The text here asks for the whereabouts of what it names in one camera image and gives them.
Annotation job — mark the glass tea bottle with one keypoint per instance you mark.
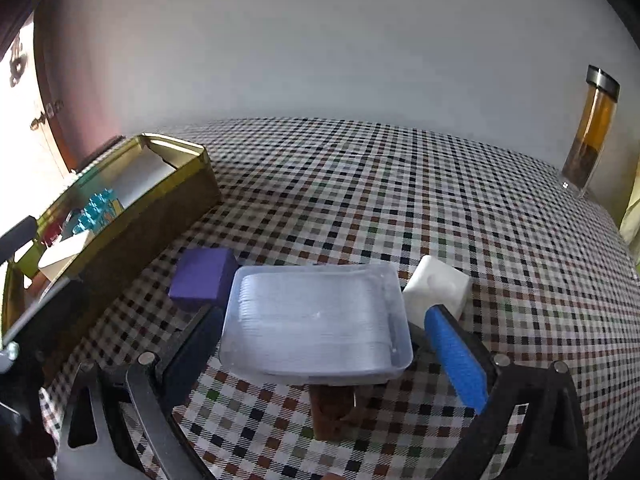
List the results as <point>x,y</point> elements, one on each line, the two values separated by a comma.
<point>590,135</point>

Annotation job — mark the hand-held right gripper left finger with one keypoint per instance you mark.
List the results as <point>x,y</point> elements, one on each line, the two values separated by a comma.
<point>195,355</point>

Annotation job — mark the dark door ornament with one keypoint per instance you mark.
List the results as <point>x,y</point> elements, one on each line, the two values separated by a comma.
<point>17,60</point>

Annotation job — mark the wooden door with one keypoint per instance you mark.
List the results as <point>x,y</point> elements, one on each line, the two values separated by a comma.
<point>30,125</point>

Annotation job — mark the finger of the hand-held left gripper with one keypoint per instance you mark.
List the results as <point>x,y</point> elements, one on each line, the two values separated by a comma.
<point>17,237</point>
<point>45,312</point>

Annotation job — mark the checked tablecloth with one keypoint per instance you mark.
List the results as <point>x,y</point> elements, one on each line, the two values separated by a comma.
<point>400,200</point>

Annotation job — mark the small red object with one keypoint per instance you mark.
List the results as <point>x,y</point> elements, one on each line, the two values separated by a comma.
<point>52,235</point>

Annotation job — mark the teal spiky toy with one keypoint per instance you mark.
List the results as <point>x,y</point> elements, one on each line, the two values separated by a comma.
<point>96,210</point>

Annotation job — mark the gold tin box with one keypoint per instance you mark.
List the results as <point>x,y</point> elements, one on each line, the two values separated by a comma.
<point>150,220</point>

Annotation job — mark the green printed cloth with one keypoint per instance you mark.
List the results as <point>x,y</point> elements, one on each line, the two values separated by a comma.
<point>631,230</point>

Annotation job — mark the purple box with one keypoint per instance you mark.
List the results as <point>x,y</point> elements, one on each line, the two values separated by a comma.
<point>202,277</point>

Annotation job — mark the white soap block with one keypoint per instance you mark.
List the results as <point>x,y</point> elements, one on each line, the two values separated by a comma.
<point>437,285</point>

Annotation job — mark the small brown object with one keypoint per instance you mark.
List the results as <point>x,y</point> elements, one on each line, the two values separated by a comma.
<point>332,412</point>

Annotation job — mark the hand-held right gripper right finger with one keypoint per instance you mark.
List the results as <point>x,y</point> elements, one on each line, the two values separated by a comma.
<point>457,360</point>

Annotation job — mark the clear plastic box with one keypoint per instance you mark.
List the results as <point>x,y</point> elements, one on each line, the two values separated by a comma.
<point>315,320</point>

